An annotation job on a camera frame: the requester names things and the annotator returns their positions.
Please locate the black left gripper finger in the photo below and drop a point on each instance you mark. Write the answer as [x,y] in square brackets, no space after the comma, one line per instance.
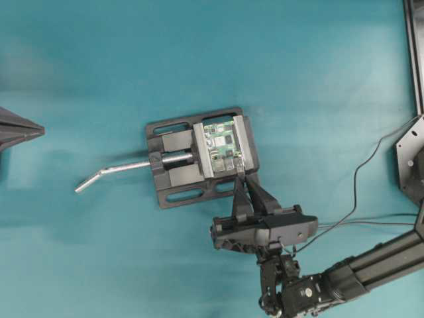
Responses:
[10,120]
[8,141]

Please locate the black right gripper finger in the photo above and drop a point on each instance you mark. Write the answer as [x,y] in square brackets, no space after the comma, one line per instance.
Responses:
[242,208]
[263,202]

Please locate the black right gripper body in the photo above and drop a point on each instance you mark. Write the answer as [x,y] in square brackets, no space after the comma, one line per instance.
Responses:
[270,231]

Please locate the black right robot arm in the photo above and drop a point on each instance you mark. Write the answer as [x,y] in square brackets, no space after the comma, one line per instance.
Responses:
[285,293]

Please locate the green Raspberry Pi board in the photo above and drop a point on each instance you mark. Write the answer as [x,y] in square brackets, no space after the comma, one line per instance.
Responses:
[223,147]

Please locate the black bench vise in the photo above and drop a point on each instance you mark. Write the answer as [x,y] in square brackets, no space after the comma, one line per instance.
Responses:
[192,181]

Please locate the silver vise handle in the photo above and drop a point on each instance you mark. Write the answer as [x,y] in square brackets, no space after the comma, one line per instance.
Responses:
[167,159]

